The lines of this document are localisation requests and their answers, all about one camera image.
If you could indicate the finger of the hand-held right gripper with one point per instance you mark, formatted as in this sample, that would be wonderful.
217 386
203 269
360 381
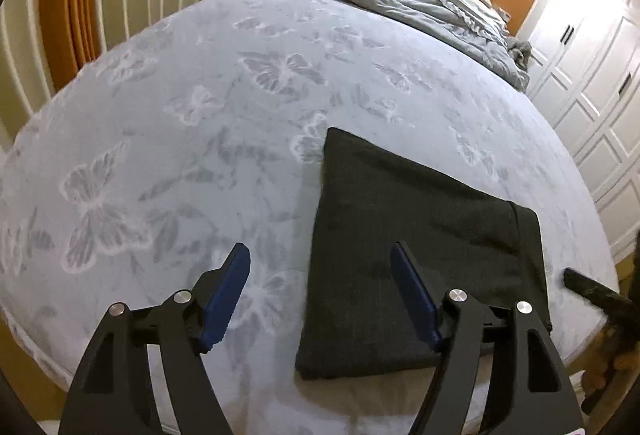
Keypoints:
587 287

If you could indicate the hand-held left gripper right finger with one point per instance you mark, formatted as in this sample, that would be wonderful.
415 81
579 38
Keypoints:
412 295

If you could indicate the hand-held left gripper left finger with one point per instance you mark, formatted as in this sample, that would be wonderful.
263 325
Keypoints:
227 295

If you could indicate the dark grey pants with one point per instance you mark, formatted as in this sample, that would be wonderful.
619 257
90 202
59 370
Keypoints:
400 205

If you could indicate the person's right hand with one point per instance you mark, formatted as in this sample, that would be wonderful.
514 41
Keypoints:
597 377

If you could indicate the bed with butterfly print sheet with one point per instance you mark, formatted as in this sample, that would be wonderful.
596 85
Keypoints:
200 115

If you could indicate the white panelled wardrobe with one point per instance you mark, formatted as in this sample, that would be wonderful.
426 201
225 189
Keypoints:
590 80

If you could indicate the grey crumpled cloth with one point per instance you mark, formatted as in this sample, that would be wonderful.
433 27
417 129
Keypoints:
520 52

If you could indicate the grey ruffled duvet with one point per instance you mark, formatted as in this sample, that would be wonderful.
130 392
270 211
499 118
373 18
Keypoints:
440 15

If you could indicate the white and orange curtain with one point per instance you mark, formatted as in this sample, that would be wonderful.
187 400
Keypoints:
65 15

